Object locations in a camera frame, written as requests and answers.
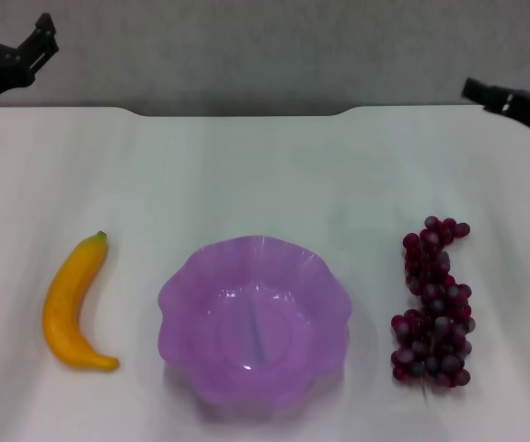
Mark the dark red grape bunch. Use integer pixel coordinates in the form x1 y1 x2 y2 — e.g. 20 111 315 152
389 215 477 389

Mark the yellow toy banana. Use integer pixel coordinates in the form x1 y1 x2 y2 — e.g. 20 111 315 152
42 230 121 372

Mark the purple scalloped plastic bowl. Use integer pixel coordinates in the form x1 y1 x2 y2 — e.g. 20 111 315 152
157 235 353 413

